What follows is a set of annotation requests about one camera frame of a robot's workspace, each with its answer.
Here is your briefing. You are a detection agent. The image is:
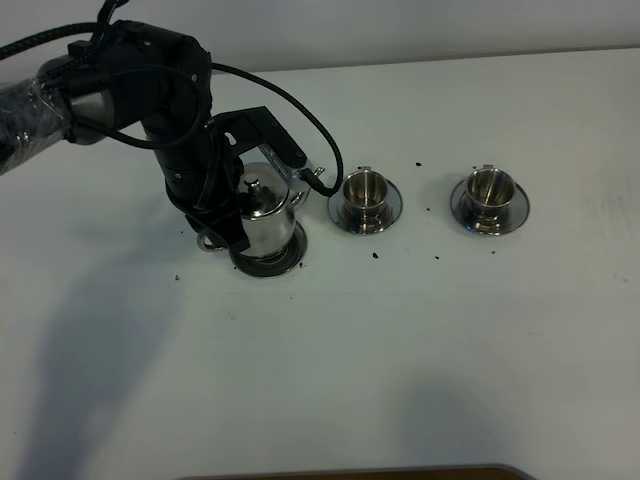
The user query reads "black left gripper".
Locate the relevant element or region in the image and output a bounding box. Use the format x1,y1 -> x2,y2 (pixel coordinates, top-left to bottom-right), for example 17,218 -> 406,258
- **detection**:
185,149 -> 249,254

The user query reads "stainless steel teapot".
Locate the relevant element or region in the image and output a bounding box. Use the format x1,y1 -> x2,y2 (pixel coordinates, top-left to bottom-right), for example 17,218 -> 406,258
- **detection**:
198,161 -> 311,258

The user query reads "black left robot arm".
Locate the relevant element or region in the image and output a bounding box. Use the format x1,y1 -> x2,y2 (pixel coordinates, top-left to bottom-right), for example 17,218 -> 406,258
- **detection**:
1,17 -> 249,254

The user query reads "steel teapot saucer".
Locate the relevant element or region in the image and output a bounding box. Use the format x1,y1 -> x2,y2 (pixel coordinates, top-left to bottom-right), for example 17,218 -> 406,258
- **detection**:
231,222 -> 308,278

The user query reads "left steel cup saucer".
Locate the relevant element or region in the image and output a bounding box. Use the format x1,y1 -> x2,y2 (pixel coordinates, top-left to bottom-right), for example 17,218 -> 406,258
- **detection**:
327,169 -> 403,235

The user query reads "steel cup saucer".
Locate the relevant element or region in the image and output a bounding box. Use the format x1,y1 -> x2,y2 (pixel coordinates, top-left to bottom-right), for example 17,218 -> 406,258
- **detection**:
450,170 -> 530,236
327,169 -> 403,235

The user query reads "left steel teacup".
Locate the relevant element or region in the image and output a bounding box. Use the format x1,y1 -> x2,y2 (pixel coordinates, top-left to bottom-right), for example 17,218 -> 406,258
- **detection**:
341,167 -> 389,221

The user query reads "steel teacup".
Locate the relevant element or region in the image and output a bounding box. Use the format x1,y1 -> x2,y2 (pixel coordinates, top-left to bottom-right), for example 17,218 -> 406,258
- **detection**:
341,167 -> 389,221
465,165 -> 516,220

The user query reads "right steel teacup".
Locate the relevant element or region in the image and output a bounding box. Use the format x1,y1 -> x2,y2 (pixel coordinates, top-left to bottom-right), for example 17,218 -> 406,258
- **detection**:
465,165 -> 516,220

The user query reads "right steel cup saucer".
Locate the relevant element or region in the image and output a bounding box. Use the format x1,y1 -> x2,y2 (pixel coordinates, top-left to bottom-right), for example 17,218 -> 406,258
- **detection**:
450,170 -> 530,236

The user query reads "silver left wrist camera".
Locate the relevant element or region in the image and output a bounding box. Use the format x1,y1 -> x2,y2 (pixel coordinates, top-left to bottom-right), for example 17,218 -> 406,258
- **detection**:
259,143 -> 314,192

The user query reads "black camera mount bracket left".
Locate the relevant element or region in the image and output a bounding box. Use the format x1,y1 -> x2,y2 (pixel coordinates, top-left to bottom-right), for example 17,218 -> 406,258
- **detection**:
213,106 -> 307,169

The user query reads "braided black left cable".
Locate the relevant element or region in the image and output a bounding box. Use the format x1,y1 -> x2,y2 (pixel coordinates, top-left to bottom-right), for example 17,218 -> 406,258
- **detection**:
0,0 -> 345,199

